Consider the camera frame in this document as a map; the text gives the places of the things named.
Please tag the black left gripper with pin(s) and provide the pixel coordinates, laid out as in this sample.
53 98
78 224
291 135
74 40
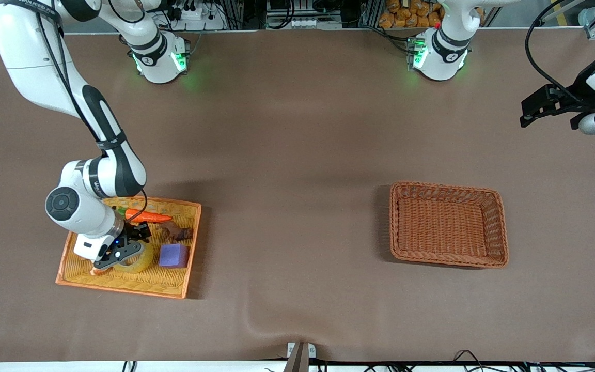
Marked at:
582 84

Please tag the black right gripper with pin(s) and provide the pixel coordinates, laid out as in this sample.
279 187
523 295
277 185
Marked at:
134 233

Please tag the clear yellowish tape roll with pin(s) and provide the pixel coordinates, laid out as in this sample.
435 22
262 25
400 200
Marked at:
143 263

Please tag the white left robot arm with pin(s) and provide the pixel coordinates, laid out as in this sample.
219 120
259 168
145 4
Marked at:
439 51

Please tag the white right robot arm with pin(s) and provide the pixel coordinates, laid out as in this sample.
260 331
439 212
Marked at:
24 46

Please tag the orange toy carrot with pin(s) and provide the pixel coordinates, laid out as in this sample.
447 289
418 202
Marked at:
147 216

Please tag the yellow wicker basket orange rim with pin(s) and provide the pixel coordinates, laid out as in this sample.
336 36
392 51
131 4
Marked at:
137 281

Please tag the toy croissant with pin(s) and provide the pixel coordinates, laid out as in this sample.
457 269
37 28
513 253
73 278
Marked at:
97 272

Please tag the purple foam cube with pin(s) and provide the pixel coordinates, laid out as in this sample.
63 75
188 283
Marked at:
173 256

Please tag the brown toy lion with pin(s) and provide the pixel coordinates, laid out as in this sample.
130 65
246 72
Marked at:
173 231

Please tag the brown wicker basket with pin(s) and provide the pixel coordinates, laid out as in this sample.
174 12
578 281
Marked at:
447 227

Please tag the pile of orange items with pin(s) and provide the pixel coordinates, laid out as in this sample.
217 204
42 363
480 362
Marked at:
406 18

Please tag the white power strip with plugs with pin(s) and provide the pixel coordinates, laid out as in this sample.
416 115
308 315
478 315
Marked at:
204 19

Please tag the long white power strip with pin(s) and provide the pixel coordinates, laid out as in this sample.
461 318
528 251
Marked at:
302 23

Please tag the metal post with white bracket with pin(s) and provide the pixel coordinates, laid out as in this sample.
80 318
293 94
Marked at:
301 356

